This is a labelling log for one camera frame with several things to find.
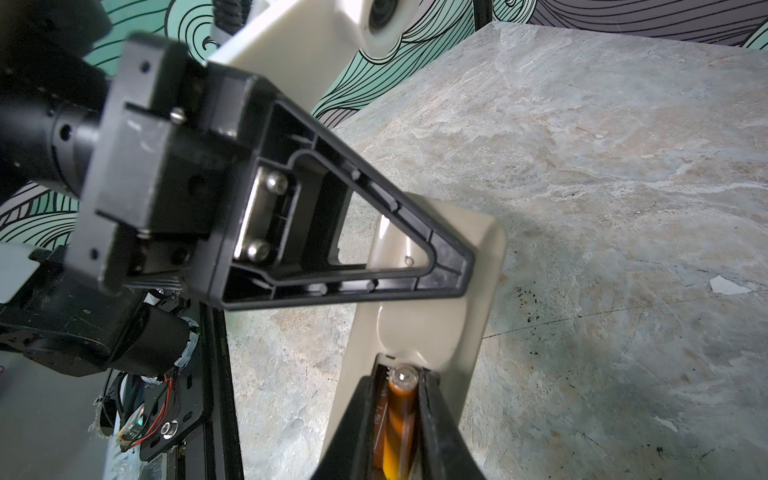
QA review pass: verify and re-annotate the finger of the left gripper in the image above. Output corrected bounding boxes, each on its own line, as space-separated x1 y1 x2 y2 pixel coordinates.
221 100 475 310

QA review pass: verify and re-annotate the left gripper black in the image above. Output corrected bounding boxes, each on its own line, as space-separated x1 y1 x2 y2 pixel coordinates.
62 32 283 307

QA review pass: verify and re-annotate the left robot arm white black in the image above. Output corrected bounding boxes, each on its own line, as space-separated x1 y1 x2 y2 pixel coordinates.
1 1 475 377

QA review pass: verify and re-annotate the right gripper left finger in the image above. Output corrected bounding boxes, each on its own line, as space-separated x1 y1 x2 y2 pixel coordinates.
311 376 377 480

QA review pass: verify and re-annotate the white remote control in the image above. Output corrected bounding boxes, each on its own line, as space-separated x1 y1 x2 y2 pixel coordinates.
320 195 507 479

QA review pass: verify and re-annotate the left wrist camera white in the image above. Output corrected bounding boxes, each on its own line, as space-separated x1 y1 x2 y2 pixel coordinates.
206 0 419 111

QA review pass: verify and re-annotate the orange battery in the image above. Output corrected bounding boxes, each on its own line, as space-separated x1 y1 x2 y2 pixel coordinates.
373 363 419 479

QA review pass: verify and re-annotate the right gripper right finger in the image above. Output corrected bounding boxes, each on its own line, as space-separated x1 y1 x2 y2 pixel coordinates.
418 370 485 480

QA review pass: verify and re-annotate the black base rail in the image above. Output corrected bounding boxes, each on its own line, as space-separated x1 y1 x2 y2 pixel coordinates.
137 298 244 479

